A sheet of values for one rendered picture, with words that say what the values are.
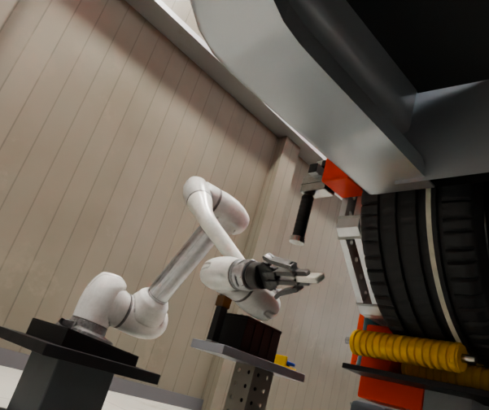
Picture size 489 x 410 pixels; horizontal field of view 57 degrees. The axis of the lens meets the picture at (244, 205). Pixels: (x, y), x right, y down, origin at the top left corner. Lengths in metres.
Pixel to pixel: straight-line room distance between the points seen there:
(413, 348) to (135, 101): 3.99
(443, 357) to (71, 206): 3.56
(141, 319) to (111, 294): 0.17
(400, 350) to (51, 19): 4.01
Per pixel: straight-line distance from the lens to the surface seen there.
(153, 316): 2.04
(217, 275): 1.34
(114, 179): 4.39
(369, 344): 1.09
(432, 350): 1.03
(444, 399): 1.11
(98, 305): 1.97
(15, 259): 4.00
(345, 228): 1.08
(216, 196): 1.83
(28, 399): 1.98
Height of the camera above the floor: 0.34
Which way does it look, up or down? 21 degrees up
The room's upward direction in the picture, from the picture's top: 17 degrees clockwise
